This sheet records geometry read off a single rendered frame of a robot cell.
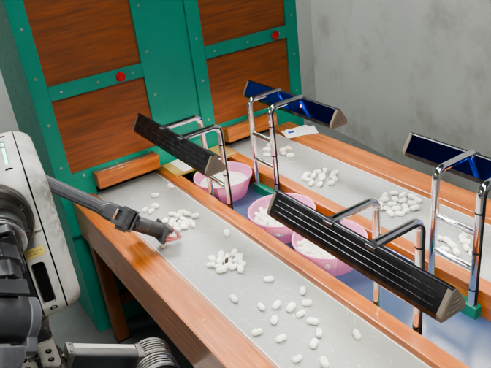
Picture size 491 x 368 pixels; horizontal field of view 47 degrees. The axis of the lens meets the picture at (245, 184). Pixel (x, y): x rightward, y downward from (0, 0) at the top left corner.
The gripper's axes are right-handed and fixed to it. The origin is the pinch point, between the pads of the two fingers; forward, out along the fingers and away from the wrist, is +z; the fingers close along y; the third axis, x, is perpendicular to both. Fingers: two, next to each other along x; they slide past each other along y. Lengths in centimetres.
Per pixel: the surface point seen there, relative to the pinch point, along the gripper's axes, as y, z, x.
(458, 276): -82, 43, -35
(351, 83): 155, 191, -121
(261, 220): -7.6, 26.5, -18.3
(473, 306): -90, 44, -29
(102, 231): 24.5, -17.0, 13.0
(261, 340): -64, -3, 6
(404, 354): -93, 18, -11
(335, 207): -24, 43, -36
